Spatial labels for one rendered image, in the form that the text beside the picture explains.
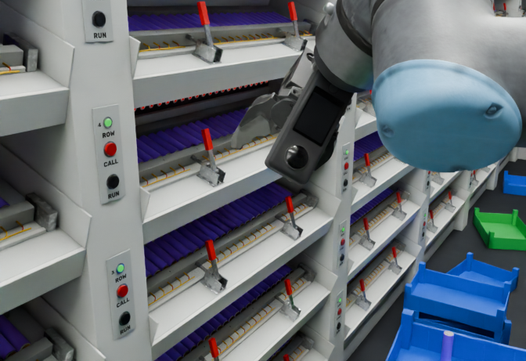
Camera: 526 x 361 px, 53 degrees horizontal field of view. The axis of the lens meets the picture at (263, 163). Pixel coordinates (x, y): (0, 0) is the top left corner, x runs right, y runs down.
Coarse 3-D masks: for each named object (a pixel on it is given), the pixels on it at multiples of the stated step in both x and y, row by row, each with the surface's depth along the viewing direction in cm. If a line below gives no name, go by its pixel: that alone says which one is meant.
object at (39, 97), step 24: (0, 24) 65; (24, 24) 62; (24, 48) 60; (48, 48) 61; (72, 48) 58; (24, 72) 61; (48, 72) 62; (0, 96) 54; (24, 96) 56; (48, 96) 59; (0, 120) 55; (24, 120) 58; (48, 120) 60
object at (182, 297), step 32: (256, 192) 124; (288, 192) 128; (320, 192) 128; (192, 224) 106; (224, 224) 109; (256, 224) 111; (288, 224) 115; (320, 224) 123; (160, 256) 95; (192, 256) 96; (224, 256) 103; (256, 256) 106; (288, 256) 113; (160, 288) 89; (192, 288) 93; (224, 288) 95; (160, 320) 84; (192, 320) 87; (160, 352) 84
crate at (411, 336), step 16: (400, 336) 101; (416, 336) 103; (432, 336) 101; (464, 336) 98; (400, 352) 102; (416, 352) 102; (432, 352) 102; (464, 352) 99; (480, 352) 98; (496, 352) 97; (512, 352) 95
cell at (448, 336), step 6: (444, 336) 97; (450, 336) 96; (444, 342) 97; (450, 342) 96; (444, 348) 97; (450, 348) 97; (444, 354) 97; (450, 354) 97; (444, 360) 98; (450, 360) 98
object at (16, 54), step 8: (0, 48) 59; (8, 48) 59; (16, 48) 60; (0, 56) 58; (8, 56) 59; (16, 56) 60; (0, 64) 58; (8, 64) 59; (16, 64) 60; (0, 72) 57; (8, 72) 58
